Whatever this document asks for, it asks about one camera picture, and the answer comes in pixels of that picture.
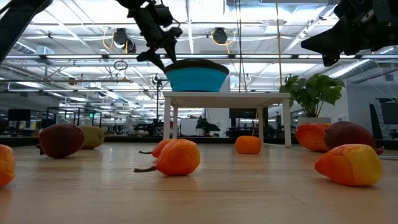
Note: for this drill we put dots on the dark wall screen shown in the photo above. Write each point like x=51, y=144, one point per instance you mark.
x=390, y=113

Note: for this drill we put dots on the white board panel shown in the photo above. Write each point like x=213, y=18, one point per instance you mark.
x=189, y=127

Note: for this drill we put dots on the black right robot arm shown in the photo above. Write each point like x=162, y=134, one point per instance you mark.
x=390, y=18

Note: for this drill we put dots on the white perforated metal shelf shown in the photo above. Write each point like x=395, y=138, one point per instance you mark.
x=224, y=99

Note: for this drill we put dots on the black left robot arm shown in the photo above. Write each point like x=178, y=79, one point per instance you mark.
x=18, y=21

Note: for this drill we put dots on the background black robot arm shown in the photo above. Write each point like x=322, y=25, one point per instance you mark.
x=205, y=126

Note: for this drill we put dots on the black flat screen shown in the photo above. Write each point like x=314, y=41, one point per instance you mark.
x=242, y=113

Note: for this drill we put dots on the dark red plum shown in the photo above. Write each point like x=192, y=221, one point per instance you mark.
x=60, y=140
x=348, y=133

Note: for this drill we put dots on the blue bowl with grey rim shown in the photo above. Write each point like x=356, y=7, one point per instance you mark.
x=196, y=79

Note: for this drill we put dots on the round orange fruit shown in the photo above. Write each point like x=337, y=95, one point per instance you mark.
x=248, y=145

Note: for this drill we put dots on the small black monitor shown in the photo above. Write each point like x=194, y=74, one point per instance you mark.
x=19, y=115

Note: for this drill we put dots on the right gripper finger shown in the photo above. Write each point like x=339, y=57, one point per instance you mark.
x=326, y=35
x=329, y=46

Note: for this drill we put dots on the green plant in white pot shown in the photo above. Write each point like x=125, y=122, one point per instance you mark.
x=314, y=90

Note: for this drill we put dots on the black light stand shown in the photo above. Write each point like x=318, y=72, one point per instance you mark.
x=155, y=79

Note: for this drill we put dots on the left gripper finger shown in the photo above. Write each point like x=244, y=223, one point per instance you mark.
x=171, y=45
x=150, y=57

